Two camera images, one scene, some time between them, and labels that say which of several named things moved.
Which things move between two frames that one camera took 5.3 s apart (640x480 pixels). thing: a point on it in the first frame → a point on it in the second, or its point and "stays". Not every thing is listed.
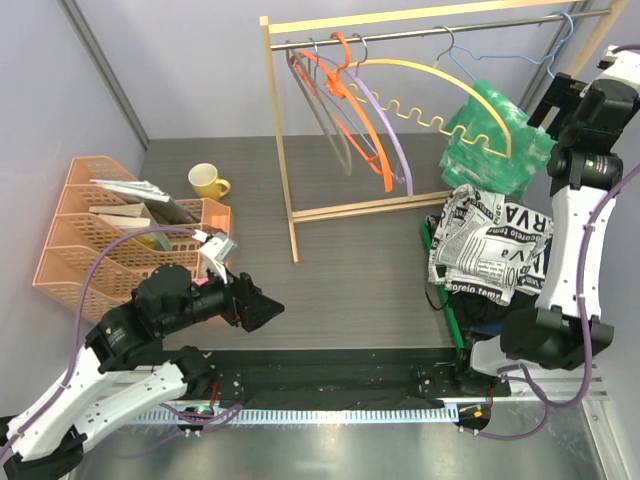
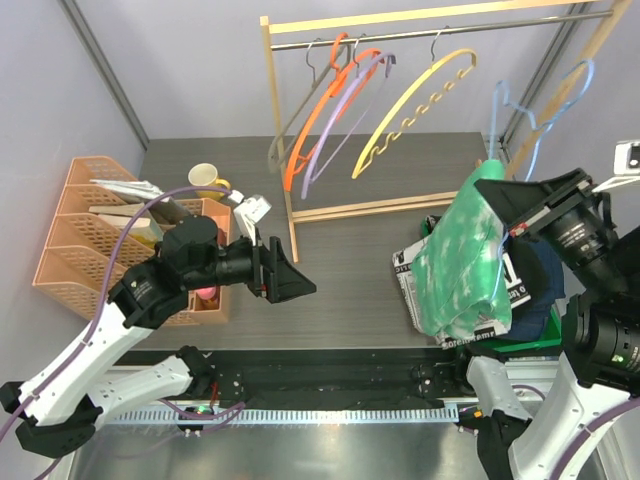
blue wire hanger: (547, 59) → (503, 251)
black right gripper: (563, 94) → (527, 204)
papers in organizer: (139, 204) stays
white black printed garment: (485, 248) → (513, 284)
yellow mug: (205, 182) stays
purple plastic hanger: (358, 74) → (389, 60)
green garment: (490, 146) → (463, 270)
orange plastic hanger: (337, 86) → (336, 79)
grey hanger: (349, 165) → (275, 160)
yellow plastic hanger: (435, 67) → (413, 116)
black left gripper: (249, 306) → (273, 277)
